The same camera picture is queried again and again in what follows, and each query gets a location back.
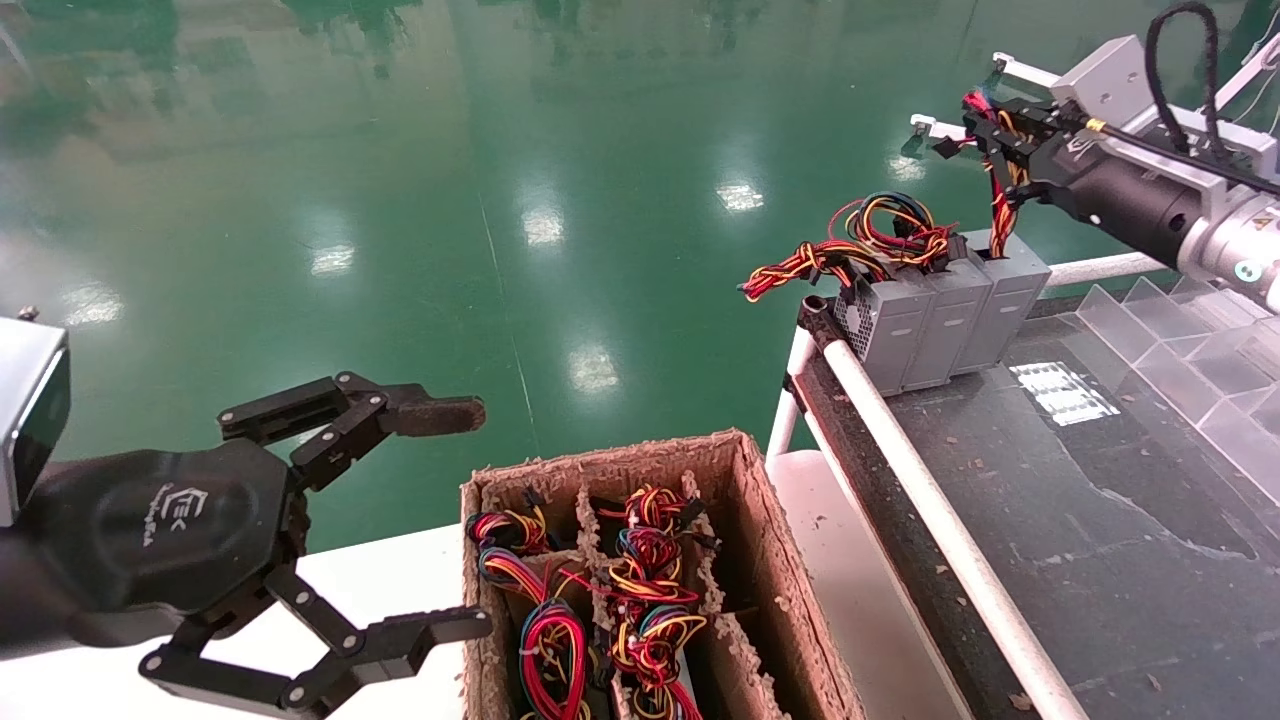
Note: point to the white metal stand leg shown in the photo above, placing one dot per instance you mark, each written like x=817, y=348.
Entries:
x=1258, y=65

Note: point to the white conveyor frame post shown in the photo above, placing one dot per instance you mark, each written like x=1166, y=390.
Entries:
x=790, y=400

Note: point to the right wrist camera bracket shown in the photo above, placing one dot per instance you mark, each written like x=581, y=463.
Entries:
x=1110, y=80

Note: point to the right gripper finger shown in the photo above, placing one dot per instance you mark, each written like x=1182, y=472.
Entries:
x=1015, y=170
x=1020, y=120

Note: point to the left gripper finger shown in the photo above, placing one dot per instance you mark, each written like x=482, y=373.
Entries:
x=400, y=635
x=400, y=415

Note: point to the long white conveyor rail pipe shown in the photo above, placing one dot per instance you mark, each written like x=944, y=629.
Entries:
x=948, y=530

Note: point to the short white conveyor rail pipe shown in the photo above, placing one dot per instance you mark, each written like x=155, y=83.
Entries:
x=1100, y=268

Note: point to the black conveyor belt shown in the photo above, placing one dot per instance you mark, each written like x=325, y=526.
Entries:
x=1100, y=600

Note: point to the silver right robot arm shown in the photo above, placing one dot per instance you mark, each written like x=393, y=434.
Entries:
x=1245, y=250

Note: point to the white metal stand foot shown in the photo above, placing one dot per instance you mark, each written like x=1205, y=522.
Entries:
x=1025, y=72
x=922, y=124

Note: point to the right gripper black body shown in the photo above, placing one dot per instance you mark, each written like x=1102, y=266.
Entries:
x=1130, y=195

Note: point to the brown cardboard divider box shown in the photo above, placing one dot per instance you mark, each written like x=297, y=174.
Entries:
x=760, y=560

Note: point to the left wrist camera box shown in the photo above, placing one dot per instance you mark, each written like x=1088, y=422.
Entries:
x=25, y=400

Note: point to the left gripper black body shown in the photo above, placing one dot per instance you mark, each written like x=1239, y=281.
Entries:
x=150, y=530

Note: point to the clear acrylic divider rack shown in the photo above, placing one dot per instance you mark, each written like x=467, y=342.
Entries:
x=1200, y=350

